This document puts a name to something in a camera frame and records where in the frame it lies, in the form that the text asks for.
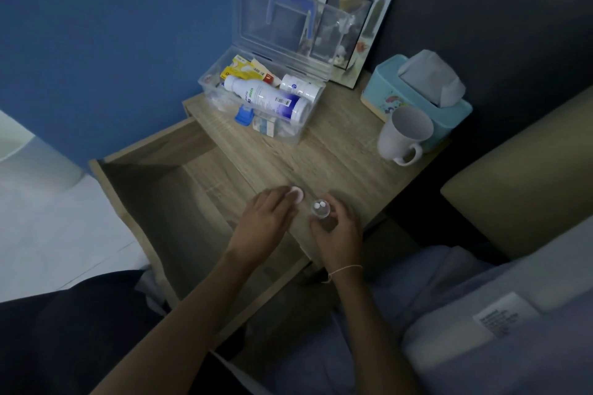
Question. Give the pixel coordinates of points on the person's right hand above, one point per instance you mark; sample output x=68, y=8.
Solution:
x=340, y=242

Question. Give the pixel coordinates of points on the person's left hand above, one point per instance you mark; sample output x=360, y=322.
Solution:
x=261, y=228

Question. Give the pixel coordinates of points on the small clear pill jar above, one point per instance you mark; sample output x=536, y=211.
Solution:
x=320, y=209

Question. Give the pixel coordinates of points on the pink round lid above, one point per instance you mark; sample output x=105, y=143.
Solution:
x=296, y=195

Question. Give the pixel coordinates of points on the wooden drawer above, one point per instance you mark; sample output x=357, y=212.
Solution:
x=185, y=205

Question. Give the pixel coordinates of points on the clear plastic medicine box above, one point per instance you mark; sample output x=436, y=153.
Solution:
x=287, y=131

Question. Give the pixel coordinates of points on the person's left forearm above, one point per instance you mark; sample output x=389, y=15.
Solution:
x=185, y=325

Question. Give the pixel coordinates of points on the person's right forearm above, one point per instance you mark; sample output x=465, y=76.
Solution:
x=370, y=334

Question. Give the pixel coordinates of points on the small blue-white medicine box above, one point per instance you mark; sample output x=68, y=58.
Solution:
x=264, y=126

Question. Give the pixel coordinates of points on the large white spray bottle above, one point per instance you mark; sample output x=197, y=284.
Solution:
x=264, y=96

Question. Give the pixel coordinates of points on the small white pill bottle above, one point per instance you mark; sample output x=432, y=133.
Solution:
x=301, y=87

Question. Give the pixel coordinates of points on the yellow medicine box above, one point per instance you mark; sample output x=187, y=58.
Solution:
x=241, y=70

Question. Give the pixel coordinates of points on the light blue tissue box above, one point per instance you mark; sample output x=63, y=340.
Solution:
x=384, y=89

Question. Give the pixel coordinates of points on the person's black trousers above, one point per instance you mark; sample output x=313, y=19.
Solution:
x=69, y=339

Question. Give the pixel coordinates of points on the pale blue-grey bedding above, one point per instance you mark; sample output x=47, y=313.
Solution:
x=417, y=279

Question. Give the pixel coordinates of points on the wooden nightstand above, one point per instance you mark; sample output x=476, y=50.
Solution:
x=333, y=154

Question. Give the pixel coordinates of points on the white mug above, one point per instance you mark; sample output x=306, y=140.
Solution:
x=398, y=140

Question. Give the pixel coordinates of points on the white bedding label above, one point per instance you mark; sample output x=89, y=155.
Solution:
x=505, y=316

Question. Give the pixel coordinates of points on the white tissue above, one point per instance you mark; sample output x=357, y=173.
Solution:
x=431, y=77

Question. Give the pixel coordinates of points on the beige bed frame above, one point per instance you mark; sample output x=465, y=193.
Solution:
x=523, y=186

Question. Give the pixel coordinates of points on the pale photo frame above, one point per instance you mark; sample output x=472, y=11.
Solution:
x=380, y=15

